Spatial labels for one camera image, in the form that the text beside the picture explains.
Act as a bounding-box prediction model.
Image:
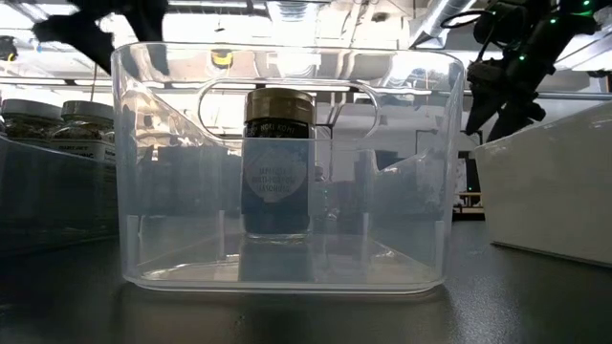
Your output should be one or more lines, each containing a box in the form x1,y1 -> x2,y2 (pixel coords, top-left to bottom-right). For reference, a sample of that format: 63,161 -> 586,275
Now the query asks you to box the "frosted white plastic bin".
472,100 -> 612,269

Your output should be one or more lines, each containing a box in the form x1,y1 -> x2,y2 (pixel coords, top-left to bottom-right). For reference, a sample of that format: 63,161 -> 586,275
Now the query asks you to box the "dark cabinet with green light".
457,150 -> 483,193

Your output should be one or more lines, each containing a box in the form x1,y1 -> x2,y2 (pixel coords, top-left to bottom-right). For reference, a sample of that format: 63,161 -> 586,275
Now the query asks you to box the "silver ceiling duct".
409,0 -> 475,49

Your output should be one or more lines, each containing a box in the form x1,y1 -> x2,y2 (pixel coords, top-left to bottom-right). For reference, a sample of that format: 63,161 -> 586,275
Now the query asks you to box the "grey horizontal rail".
447,90 -> 612,101

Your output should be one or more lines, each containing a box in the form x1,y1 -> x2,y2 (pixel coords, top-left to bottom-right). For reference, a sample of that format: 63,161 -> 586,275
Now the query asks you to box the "black and yellow hanging device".
210,47 -> 234,68

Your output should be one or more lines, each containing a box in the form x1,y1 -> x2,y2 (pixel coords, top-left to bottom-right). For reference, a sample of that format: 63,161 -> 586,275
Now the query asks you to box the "pale-lid furikake jar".
240,87 -> 317,242

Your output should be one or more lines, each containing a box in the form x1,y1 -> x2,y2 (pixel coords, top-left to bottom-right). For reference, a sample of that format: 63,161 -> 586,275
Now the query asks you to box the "white-lid glass spice jar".
50,99 -> 119,163
0,98 -> 66,144

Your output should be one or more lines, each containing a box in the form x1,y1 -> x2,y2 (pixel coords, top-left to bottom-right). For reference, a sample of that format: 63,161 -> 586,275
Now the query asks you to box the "black ceiling fixture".
0,35 -> 19,63

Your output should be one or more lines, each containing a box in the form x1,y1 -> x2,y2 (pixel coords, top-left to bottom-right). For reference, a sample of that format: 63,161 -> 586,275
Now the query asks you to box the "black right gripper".
464,52 -> 558,143

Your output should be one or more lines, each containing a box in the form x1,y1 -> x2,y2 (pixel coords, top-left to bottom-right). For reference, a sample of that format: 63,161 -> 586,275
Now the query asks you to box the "smoky clear plastic bin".
0,136 -> 120,257

